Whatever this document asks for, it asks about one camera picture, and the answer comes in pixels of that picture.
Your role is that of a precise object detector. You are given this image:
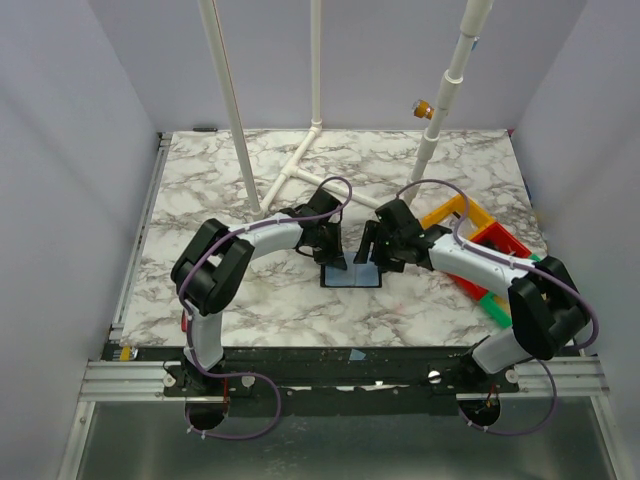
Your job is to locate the black leather card holder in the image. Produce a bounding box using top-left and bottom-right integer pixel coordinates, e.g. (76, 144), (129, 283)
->
(320, 252), (382, 289)

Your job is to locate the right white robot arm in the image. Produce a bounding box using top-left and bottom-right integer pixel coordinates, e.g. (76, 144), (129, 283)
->
(354, 199), (589, 392)

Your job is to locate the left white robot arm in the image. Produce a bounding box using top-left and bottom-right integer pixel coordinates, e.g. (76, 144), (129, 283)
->
(170, 188), (347, 395)

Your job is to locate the yellow plastic bin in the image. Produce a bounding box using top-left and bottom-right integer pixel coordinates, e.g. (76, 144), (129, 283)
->
(420, 195), (496, 240)

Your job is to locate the red plastic bin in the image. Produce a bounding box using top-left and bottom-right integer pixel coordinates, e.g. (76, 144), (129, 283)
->
(450, 221), (533, 300)

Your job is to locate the green plastic bin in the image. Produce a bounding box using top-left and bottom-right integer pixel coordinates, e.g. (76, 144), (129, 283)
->
(473, 259), (512, 329)

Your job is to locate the orange knob on pipe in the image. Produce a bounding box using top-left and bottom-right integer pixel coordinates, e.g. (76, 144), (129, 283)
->
(413, 99), (435, 120)

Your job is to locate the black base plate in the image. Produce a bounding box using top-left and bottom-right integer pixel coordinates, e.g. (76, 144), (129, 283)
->
(102, 342), (586, 419)

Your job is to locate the left aluminium side rail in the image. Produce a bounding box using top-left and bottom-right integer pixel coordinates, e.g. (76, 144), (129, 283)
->
(108, 132), (173, 342)

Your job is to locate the white PVC pipe frame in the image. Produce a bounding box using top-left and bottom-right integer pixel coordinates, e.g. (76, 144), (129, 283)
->
(198, 1), (493, 219)

